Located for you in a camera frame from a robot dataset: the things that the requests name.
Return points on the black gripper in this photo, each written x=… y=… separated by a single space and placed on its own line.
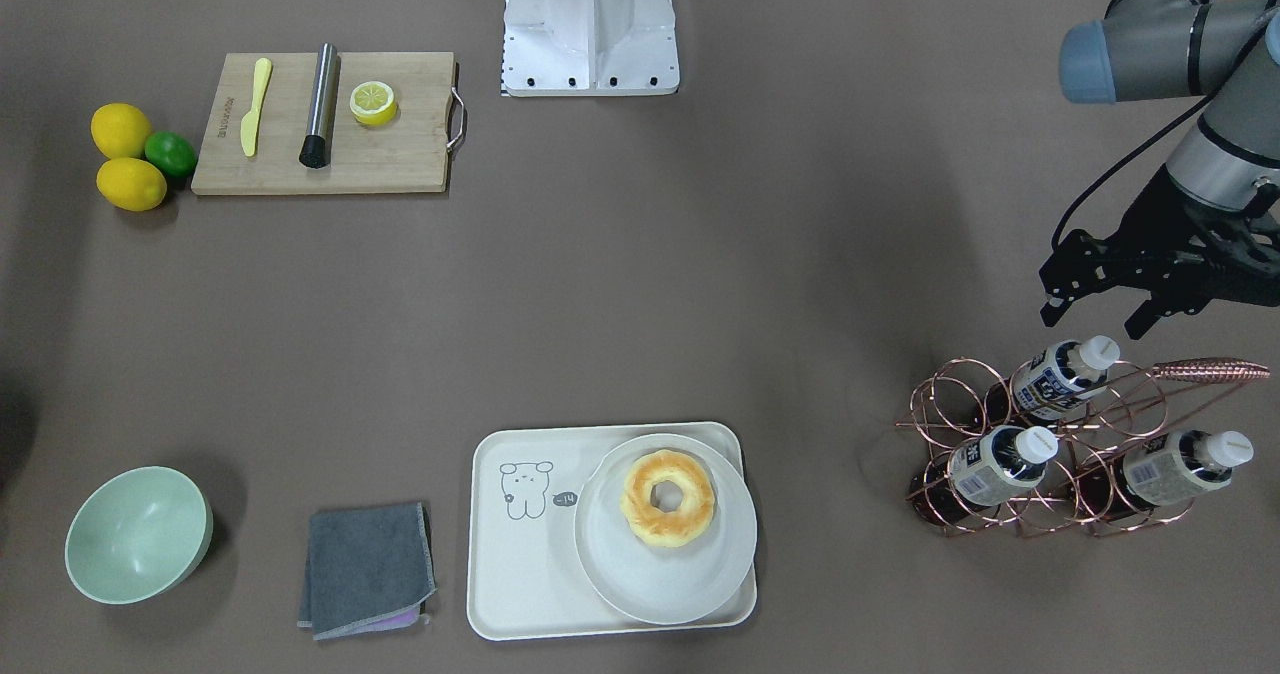
x=1160 y=216

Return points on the tea bottle robot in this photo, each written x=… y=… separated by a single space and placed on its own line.
x=1056 y=381

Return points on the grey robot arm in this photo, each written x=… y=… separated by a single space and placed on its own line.
x=1223 y=54

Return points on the tea bottle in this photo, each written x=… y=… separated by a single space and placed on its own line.
x=1171 y=468
x=981 y=474

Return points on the cream rabbit print tray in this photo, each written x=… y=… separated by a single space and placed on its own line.
x=525 y=579

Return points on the glazed donut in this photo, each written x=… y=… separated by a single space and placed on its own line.
x=654 y=525

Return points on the white round plate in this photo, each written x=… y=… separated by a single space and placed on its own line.
x=665 y=586

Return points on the bamboo cutting board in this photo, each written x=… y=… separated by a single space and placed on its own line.
x=408 y=155

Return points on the half lemon slice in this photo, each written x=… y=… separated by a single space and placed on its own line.
x=373 y=103

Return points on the grey folded cloth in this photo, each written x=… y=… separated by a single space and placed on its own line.
x=367 y=570

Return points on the steel muddler black tip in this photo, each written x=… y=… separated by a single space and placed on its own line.
x=315 y=148

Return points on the yellow plastic knife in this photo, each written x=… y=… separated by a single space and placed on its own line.
x=250 y=122

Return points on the green lime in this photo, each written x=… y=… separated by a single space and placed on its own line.
x=172 y=154

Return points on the yellow lemon lower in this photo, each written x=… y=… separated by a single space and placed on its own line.
x=131 y=184

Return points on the yellow lemon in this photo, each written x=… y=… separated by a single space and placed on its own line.
x=131 y=184
x=120 y=130

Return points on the mint green bowl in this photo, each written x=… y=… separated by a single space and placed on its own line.
x=138 y=535

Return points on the yellow lemon upper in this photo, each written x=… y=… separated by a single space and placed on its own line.
x=120 y=130

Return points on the copper wire bottle rack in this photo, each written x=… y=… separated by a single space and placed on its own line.
x=1136 y=405

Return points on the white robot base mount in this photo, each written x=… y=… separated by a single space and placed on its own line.
x=582 y=48

